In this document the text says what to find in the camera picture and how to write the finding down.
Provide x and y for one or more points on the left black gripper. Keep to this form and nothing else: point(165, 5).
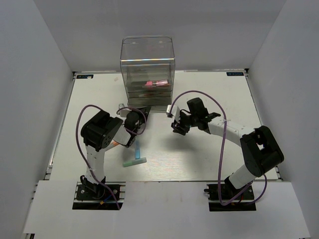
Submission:
point(145, 109)

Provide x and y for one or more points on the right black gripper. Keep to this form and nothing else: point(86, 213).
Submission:
point(179, 127)

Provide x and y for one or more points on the red pen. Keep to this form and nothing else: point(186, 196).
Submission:
point(149, 95)

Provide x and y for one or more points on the pink capped marker tube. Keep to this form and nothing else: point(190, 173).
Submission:
point(158, 83)

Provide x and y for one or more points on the clear acrylic drawer organizer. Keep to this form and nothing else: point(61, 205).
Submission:
point(147, 58)

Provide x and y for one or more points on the orange capped highlighter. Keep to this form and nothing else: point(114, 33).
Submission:
point(112, 145)

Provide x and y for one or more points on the green highlighter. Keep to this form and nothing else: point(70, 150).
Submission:
point(134, 162)

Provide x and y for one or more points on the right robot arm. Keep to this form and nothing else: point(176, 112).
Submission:
point(260, 150)

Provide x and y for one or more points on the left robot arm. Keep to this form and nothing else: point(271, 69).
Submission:
point(101, 130)

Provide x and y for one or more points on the blue highlighter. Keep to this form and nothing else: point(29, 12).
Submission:
point(137, 150)

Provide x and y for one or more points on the left blue table label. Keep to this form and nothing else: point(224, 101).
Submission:
point(90, 76)

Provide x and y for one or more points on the blue table label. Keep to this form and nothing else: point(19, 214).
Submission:
point(90, 76)
point(234, 73)

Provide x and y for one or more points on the right blue table label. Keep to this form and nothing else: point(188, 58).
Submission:
point(234, 73)

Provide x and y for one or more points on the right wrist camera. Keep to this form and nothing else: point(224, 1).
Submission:
point(173, 112)

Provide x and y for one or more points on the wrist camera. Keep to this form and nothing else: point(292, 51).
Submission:
point(123, 111)
point(173, 112)

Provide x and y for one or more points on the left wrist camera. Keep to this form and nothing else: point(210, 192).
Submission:
point(123, 111)

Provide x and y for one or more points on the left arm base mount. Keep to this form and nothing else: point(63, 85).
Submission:
point(104, 201)

